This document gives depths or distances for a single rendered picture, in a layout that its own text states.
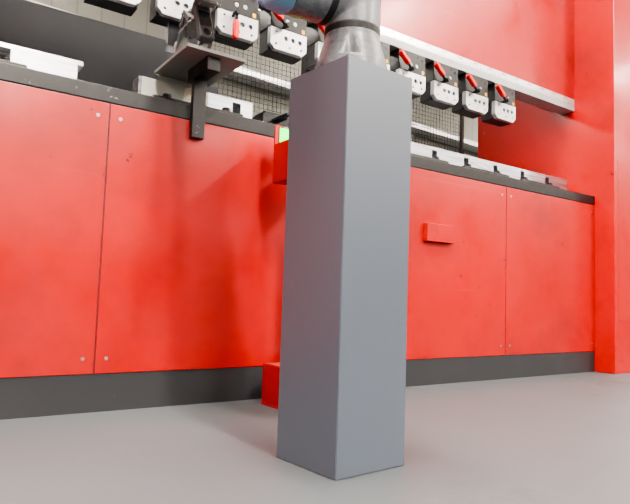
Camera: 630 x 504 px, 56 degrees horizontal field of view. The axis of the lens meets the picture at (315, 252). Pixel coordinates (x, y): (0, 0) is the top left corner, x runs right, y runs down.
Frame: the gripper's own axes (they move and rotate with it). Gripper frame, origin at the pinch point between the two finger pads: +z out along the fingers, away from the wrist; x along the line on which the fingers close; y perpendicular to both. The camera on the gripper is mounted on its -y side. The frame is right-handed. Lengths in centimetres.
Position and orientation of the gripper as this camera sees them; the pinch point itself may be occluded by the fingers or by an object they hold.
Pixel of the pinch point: (187, 65)
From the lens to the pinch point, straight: 192.5
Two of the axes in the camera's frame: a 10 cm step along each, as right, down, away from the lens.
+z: -4.0, 7.8, 4.8
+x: -8.2, -0.7, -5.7
